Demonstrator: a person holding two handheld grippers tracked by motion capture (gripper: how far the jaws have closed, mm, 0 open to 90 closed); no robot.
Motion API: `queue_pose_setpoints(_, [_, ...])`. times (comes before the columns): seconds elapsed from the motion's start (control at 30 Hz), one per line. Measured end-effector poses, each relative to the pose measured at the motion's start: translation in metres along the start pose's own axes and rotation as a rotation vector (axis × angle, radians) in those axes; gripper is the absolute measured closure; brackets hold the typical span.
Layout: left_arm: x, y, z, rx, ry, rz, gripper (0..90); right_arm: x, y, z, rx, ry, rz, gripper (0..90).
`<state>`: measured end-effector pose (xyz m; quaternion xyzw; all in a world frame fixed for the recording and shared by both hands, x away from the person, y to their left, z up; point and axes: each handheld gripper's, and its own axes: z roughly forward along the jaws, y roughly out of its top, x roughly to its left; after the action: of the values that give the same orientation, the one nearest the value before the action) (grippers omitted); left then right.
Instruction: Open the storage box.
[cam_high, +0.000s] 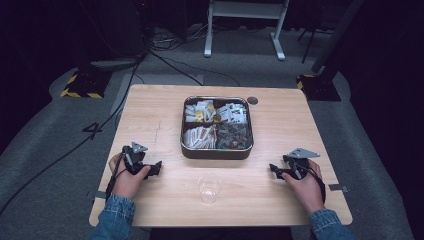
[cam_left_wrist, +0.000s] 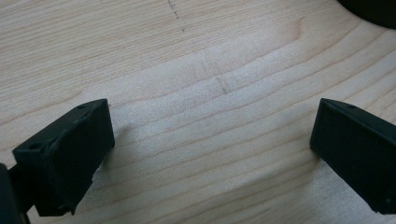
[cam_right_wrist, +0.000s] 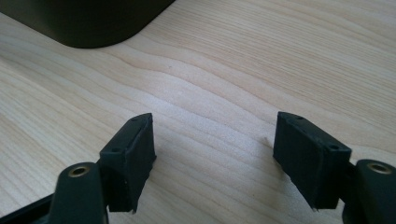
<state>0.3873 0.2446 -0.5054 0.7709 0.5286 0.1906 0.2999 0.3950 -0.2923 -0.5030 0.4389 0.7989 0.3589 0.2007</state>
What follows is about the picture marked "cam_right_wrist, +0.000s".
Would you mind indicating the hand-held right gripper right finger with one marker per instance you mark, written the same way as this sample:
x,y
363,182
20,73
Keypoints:
x,y
306,158

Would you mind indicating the black rounded flat object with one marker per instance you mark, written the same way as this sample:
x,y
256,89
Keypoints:
x,y
87,21

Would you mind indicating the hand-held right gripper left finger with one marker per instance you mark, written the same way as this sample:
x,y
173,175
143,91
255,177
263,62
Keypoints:
x,y
129,161

